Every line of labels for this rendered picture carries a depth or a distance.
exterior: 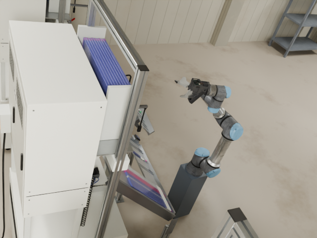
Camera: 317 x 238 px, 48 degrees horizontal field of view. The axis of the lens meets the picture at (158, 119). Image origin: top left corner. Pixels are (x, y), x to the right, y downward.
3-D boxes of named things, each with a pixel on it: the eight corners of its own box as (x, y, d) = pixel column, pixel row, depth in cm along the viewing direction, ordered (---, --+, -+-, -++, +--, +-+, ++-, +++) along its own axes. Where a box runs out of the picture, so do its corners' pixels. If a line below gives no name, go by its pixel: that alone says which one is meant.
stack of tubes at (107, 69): (97, 77, 220) (104, 38, 204) (123, 131, 186) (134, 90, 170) (78, 77, 214) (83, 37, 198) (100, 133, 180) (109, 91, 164)
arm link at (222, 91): (228, 101, 224) (233, 90, 219) (212, 100, 220) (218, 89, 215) (224, 94, 230) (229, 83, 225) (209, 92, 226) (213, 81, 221)
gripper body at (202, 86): (190, 77, 215) (208, 79, 218) (186, 88, 220) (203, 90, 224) (194, 85, 209) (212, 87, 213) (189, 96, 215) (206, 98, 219)
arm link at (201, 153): (199, 155, 302) (204, 143, 294) (208, 166, 294) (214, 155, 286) (188, 158, 295) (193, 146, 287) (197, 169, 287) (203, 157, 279)
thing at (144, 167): (136, 147, 281) (139, 145, 281) (169, 216, 237) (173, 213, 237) (122, 137, 267) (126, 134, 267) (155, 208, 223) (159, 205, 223)
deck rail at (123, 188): (167, 218, 238) (174, 213, 238) (168, 221, 237) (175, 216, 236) (104, 182, 186) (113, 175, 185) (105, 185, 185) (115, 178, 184)
